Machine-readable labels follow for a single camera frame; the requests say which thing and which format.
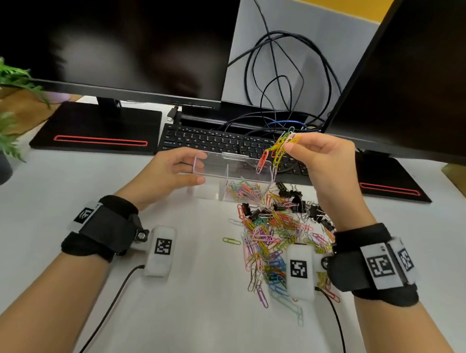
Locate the person's left hand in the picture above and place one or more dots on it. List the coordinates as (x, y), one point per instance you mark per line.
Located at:
(163, 174)

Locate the person's right hand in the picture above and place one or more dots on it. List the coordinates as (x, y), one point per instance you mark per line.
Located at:
(334, 176)

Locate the pile of black binder clips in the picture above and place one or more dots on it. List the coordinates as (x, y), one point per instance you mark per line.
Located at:
(297, 205)

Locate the clear plastic divided box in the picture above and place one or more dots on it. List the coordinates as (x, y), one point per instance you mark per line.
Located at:
(214, 169)

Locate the small bunch of paper clips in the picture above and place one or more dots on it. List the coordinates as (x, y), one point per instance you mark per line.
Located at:
(280, 146)

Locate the heap of sorted paper clips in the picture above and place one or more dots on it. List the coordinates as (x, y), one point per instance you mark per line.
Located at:
(244, 190)

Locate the pile of colourful paper clips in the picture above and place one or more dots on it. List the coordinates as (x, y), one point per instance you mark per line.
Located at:
(269, 231)

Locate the single green paper clip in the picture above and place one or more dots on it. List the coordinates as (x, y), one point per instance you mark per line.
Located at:
(231, 241)

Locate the person's left forearm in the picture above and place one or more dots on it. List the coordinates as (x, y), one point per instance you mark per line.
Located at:
(35, 312)

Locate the black keyboard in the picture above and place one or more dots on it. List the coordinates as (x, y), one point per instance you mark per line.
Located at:
(203, 139)

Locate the black monitor stand red stripe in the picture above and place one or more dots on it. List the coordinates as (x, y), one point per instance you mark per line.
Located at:
(103, 124)
(393, 175)

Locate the black usb plug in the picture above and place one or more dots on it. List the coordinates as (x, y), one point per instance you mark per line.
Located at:
(172, 114)

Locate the grey desk partition panel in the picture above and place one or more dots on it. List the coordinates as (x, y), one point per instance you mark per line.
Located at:
(233, 88)

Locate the lilac cup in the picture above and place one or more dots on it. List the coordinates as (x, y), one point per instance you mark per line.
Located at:
(58, 97)

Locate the black computer monitor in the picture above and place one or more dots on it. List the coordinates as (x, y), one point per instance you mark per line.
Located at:
(108, 27)
(417, 75)

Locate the green plant in black pot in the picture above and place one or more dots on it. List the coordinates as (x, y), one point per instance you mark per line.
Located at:
(1, 131)

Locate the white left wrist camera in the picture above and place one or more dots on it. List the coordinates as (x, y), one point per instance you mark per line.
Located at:
(158, 264)

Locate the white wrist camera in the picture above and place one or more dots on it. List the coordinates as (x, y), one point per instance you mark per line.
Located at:
(158, 264)
(299, 287)

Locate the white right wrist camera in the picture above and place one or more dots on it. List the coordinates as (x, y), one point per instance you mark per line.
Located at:
(299, 287)

